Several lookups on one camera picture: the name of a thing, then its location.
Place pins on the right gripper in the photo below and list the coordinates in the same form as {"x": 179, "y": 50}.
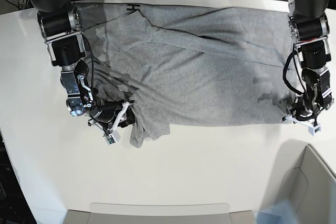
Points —
{"x": 105, "y": 115}

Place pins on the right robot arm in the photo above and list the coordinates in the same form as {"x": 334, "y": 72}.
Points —
{"x": 67, "y": 47}

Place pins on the grey bin at bottom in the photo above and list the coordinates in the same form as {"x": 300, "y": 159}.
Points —
{"x": 204, "y": 213}

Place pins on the grey bin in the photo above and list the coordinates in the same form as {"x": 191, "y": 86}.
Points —
{"x": 310, "y": 188}
{"x": 204, "y": 213}

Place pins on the blue cloth in corner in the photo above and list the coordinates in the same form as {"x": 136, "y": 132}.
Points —
{"x": 280, "y": 213}

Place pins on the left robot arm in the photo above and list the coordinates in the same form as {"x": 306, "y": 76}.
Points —
{"x": 309, "y": 29}

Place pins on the grey bin at right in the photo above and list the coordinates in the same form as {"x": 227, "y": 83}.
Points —
{"x": 310, "y": 188}

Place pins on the grey T-shirt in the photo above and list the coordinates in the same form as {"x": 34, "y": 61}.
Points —
{"x": 189, "y": 65}

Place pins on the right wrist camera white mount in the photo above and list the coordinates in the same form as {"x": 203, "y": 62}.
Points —
{"x": 112, "y": 136}

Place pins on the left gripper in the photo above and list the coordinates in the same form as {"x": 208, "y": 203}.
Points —
{"x": 301, "y": 111}

